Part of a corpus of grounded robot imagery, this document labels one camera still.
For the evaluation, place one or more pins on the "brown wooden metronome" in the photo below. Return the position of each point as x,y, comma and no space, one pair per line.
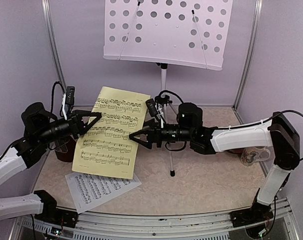
65,152

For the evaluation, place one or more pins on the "floral ceramic mug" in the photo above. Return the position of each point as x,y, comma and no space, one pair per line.
251,155

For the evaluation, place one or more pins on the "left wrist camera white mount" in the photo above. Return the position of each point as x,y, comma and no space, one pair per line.
68,101

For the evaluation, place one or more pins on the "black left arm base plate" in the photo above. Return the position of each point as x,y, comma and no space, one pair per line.
61,217

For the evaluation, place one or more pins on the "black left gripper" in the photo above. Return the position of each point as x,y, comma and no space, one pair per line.
76,123

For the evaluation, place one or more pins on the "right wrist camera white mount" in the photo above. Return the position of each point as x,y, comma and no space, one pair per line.
153,111

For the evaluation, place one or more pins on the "white perforated music stand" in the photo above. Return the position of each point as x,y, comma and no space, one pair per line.
190,33

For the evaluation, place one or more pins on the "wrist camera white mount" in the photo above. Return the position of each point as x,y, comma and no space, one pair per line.
68,101
153,111

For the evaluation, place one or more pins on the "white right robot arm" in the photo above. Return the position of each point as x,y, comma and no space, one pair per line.
276,132

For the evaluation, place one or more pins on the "red floral coaster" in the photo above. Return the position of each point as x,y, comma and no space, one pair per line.
235,151

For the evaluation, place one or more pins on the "white sheet music page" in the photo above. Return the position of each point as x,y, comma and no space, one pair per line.
90,191

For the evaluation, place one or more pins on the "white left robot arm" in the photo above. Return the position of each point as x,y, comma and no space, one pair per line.
41,129

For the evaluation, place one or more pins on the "left aluminium corner post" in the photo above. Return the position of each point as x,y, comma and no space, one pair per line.
52,41

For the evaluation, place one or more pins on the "yellow sheet music page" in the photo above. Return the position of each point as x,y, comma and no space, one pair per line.
106,150

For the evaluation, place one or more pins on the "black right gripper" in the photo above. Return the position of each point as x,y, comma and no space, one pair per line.
154,135

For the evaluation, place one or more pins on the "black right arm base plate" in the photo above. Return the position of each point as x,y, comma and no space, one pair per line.
244,217

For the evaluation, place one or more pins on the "aluminium front rail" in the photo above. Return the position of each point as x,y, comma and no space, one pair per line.
104,226

